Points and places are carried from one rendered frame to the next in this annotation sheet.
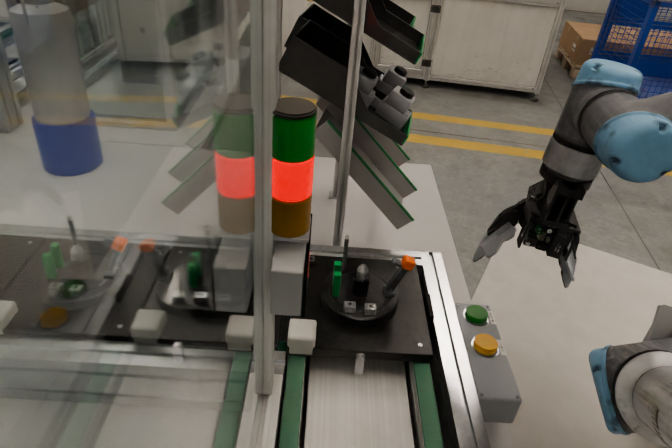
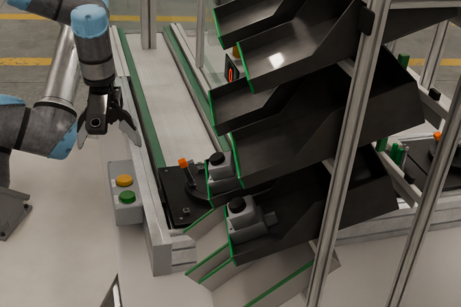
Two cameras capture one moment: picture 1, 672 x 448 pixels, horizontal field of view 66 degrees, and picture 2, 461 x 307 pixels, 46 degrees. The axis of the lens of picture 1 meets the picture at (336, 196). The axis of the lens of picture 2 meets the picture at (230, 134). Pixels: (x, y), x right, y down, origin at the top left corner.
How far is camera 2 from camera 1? 183 cm
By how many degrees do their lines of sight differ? 114
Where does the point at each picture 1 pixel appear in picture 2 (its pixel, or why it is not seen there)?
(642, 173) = not seen: hidden behind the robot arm
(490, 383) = (124, 165)
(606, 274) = not seen: outside the picture
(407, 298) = (178, 194)
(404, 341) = (175, 170)
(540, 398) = (80, 212)
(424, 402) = (160, 158)
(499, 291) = (87, 288)
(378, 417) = not seen: hidden behind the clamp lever
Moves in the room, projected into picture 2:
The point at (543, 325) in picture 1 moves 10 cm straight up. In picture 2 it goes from (56, 263) to (51, 232)
